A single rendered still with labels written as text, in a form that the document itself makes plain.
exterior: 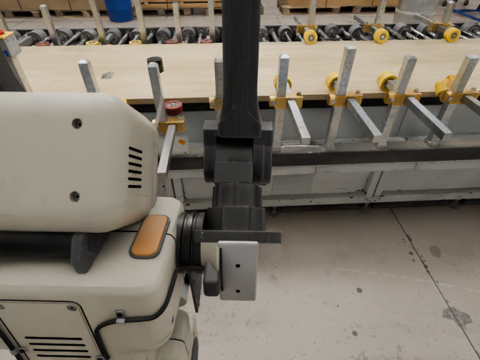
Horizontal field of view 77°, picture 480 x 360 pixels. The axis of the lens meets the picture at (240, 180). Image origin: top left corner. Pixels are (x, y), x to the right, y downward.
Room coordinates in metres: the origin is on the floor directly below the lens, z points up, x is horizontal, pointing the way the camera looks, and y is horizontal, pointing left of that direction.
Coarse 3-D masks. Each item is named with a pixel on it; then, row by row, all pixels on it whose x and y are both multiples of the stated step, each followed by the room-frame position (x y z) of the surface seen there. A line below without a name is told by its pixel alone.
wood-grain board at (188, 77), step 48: (48, 48) 2.01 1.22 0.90; (96, 48) 2.01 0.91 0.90; (144, 48) 2.01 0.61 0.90; (192, 48) 2.01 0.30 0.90; (288, 48) 2.01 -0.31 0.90; (336, 48) 2.01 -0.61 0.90; (384, 48) 2.01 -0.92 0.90; (432, 48) 2.01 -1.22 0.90; (144, 96) 1.32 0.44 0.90; (192, 96) 1.32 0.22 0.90; (432, 96) 1.37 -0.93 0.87
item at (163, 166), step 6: (168, 126) 1.12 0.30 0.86; (174, 126) 1.12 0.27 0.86; (168, 132) 1.07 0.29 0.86; (174, 132) 1.09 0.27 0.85; (168, 138) 1.03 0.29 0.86; (174, 138) 1.07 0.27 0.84; (168, 144) 0.98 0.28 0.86; (162, 150) 0.94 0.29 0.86; (168, 150) 0.94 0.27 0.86; (162, 156) 0.90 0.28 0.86; (168, 156) 0.90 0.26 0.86; (162, 162) 0.87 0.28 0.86; (168, 162) 0.88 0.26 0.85; (162, 168) 0.84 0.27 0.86; (168, 168) 0.86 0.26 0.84; (162, 174) 0.81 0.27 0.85
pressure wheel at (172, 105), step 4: (168, 104) 1.23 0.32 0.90; (172, 104) 1.22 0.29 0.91; (176, 104) 1.23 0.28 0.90; (180, 104) 1.22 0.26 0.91; (168, 108) 1.19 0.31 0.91; (172, 108) 1.19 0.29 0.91; (176, 108) 1.19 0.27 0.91; (180, 108) 1.21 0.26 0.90; (168, 112) 1.19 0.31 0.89; (172, 112) 1.19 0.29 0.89; (176, 112) 1.19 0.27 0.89; (180, 112) 1.20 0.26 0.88
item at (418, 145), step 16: (336, 144) 1.22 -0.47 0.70; (352, 144) 1.22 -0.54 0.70; (368, 144) 1.22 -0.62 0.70; (384, 144) 1.19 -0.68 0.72; (400, 144) 1.22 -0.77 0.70; (416, 144) 1.22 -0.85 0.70; (432, 144) 1.20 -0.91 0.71; (448, 144) 1.22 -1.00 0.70; (464, 144) 1.22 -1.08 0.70; (176, 160) 1.12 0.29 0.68; (192, 160) 1.12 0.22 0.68; (272, 160) 1.14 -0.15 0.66; (288, 160) 1.15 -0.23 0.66; (304, 160) 1.15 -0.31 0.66; (320, 160) 1.16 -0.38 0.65; (336, 160) 1.16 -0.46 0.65; (352, 160) 1.17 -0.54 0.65; (368, 160) 1.17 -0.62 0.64; (384, 160) 1.17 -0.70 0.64; (400, 160) 1.18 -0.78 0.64; (416, 160) 1.18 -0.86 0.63; (432, 160) 1.19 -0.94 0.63; (448, 160) 1.19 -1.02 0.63
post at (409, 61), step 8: (408, 56) 1.21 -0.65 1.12; (408, 64) 1.19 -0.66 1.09; (400, 72) 1.22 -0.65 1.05; (408, 72) 1.19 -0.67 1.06; (400, 80) 1.20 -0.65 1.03; (408, 80) 1.20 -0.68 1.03; (400, 88) 1.19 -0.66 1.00; (392, 112) 1.19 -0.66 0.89; (384, 120) 1.21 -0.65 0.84; (392, 120) 1.20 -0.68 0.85; (384, 128) 1.19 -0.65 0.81; (384, 136) 1.19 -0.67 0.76
